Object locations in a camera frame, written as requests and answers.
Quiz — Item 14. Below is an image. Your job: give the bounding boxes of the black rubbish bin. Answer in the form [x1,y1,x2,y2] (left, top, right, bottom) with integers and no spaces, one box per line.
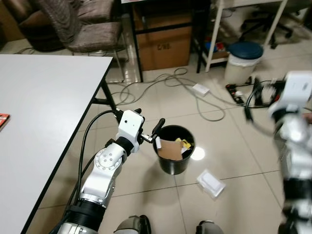
[154,125,195,176]

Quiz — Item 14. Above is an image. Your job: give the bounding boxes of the white bin with blue lid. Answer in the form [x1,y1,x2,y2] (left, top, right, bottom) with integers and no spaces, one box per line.
[224,41,264,84]

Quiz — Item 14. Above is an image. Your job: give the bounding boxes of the brown cardboard piece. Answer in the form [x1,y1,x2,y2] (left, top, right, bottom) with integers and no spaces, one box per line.
[158,140,184,161]

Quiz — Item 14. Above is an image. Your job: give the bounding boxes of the yellow wrapper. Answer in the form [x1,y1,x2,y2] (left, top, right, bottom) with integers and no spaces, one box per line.
[175,138,192,149]

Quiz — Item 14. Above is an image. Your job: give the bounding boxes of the black power strip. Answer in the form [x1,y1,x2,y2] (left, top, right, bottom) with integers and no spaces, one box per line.
[225,84,247,104]

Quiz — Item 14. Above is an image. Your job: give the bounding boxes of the white power adapter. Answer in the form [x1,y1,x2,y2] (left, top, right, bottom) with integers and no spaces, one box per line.
[193,84,210,96]

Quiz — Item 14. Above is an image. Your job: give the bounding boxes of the brown cardboard box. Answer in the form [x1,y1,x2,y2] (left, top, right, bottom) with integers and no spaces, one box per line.
[134,14,193,71]

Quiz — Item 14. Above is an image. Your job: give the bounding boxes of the black office chair base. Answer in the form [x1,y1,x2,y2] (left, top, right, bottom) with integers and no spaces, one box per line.
[239,7,294,48]

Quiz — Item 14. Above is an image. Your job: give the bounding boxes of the red and blue packets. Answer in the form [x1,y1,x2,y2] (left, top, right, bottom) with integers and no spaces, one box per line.
[207,41,228,55]

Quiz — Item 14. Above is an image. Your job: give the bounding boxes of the white plastic packet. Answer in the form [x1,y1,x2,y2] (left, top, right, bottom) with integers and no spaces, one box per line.
[196,170,226,197]

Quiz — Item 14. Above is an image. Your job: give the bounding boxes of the brown upholstered metal-leg chair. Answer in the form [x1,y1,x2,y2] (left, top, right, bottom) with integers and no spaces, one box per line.
[37,0,128,64]

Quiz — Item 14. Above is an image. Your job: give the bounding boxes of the robot left leg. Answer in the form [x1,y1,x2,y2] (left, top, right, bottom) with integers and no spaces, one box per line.
[114,215,152,234]

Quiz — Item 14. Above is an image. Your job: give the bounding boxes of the robot leg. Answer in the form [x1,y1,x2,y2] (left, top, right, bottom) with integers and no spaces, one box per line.
[196,220,225,234]
[114,215,152,234]

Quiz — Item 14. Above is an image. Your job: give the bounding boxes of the white table with black legs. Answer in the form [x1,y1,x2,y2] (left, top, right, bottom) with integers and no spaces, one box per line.
[0,55,117,234]

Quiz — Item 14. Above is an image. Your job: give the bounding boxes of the robot right leg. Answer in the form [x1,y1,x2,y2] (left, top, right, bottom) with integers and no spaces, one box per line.
[196,220,225,234]

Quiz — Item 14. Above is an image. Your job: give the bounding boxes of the red flat item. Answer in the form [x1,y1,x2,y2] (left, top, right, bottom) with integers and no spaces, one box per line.
[0,113,10,130]

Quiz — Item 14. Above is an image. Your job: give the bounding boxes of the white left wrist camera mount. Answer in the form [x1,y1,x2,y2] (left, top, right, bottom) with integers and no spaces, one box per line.
[117,110,145,143]

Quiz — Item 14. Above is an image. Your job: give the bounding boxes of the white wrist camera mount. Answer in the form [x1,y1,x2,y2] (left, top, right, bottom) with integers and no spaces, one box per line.
[117,110,145,143]
[280,72,312,115]

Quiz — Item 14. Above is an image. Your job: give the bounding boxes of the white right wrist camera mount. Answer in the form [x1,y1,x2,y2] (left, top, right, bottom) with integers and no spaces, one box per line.
[280,72,312,115]

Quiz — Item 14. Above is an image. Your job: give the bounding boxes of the grey floor cable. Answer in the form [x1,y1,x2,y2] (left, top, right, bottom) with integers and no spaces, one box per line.
[105,67,230,122]

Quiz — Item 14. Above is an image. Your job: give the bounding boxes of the black metal shelf frame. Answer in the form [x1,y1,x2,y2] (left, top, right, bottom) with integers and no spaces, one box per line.
[121,0,213,82]

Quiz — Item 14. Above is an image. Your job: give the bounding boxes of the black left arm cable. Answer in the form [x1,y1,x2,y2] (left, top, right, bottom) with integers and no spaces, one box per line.
[73,110,122,210]

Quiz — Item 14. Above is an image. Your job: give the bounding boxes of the white table frame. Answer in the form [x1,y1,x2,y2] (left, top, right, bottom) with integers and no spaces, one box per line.
[205,0,289,74]

